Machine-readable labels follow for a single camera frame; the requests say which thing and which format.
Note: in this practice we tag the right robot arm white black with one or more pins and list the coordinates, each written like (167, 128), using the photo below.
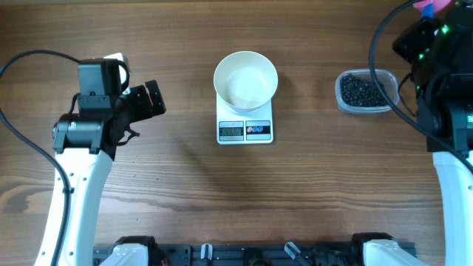
(439, 51)

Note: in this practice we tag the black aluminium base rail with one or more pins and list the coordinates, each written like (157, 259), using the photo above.
(333, 253)

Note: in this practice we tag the white round bowl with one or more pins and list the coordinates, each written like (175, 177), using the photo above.
(245, 80)

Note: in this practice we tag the clear plastic food container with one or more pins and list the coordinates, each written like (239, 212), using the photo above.
(387, 81)

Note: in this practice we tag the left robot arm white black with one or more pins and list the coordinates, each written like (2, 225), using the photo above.
(85, 144)

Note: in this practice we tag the pink scoop with blue handle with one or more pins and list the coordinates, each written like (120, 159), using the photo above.
(428, 8)

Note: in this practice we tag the white digital kitchen scale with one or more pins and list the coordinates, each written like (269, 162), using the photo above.
(244, 128)

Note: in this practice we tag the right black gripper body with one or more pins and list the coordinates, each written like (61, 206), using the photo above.
(410, 46)

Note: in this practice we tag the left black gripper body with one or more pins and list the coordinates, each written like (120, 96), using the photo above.
(154, 97)

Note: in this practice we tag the black beans pile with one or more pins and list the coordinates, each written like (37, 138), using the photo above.
(360, 92)

